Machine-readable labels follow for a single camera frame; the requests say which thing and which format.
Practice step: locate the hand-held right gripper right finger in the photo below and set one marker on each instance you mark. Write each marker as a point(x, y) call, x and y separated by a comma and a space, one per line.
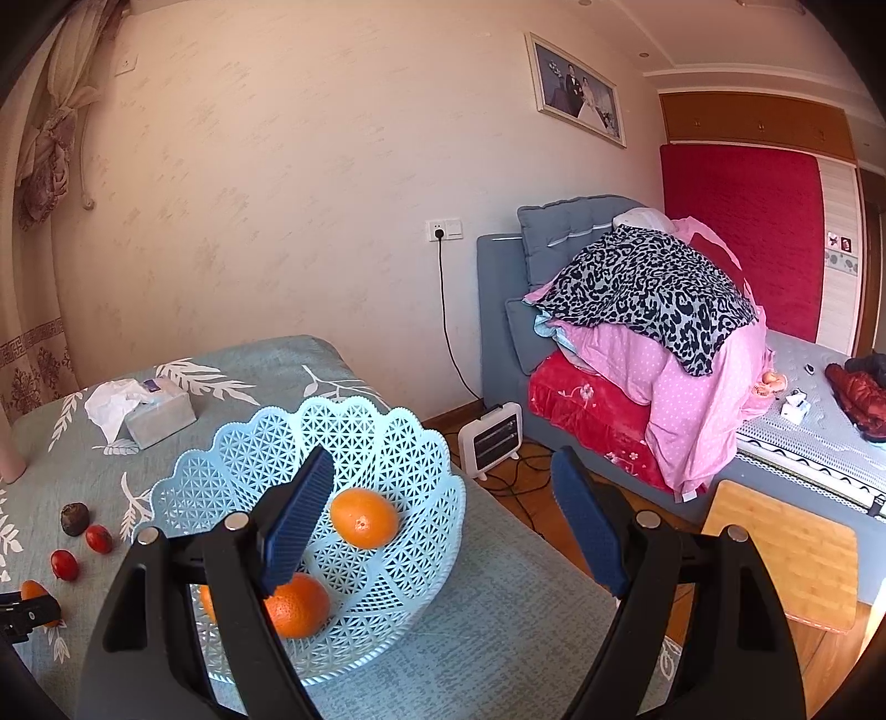
point(588, 526)

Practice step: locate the quilted mattress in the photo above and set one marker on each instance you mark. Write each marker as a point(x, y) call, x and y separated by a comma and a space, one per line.
point(810, 439)

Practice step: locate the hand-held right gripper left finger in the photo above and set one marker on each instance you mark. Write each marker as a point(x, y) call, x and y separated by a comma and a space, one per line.
point(297, 519)

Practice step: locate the leaf print tablecloth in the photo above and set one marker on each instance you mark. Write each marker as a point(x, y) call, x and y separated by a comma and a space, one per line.
point(484, 554)

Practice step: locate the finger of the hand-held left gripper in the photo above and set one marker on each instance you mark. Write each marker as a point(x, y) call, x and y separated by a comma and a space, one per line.
point(28, 615)

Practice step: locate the light blue plastic basket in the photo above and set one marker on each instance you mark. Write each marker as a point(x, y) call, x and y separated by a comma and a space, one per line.
point(387, 443)

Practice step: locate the grey cushion with white stripe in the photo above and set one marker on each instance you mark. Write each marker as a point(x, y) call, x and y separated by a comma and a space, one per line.
point(574, 225)

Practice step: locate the pink blanket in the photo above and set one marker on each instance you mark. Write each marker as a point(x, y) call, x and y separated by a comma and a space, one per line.
point(699, 415)

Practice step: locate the red jacket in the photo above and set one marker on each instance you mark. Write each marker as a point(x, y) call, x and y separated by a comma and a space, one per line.
point(858, 400)

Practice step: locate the pink thermos bottle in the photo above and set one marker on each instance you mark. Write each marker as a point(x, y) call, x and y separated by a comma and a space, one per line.
point(8, 450)

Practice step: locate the patterned beige curtain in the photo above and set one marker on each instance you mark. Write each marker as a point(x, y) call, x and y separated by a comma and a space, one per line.
point(41, 173)

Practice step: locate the wooden wardrobe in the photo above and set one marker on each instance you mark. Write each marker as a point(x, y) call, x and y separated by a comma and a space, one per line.
point(841, 256)

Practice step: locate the white electric heater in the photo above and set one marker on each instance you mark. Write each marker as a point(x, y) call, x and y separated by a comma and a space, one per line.
point(491, 439)

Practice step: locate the grey bed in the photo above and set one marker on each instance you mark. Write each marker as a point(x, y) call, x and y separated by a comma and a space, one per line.
point(498, 332)

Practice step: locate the white pillow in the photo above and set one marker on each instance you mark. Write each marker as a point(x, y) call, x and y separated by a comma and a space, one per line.
point(644, 220)

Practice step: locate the bamboo stool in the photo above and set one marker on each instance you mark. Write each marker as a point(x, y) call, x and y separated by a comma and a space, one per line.
point(782, 554)

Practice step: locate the red padded panel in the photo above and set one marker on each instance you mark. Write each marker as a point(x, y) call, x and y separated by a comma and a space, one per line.
point(740, 228)

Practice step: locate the red tomato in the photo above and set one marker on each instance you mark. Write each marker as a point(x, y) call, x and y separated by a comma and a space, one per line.
point(98, 538)
point(64, 564)

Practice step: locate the red floral blanket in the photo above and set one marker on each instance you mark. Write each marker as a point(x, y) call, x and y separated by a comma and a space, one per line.
point(588, 408)

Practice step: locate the small grey cushion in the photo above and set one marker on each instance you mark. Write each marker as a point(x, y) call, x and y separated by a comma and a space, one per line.
point(520, 336)

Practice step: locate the small white box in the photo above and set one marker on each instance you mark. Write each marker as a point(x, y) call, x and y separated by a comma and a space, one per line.
point(796, 407)

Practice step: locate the framed wall photo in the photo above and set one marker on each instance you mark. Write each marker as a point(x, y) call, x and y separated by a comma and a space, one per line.
point(574, 90)

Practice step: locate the white wall socket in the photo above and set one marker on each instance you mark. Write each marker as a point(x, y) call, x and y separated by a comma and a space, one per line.
point(443, 230)

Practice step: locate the leopard print blanket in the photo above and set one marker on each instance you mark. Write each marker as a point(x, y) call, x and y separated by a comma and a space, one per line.
point(644, 291)

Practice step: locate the tissue box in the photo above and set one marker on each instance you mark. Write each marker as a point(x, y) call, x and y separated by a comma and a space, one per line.
point(163, 421)

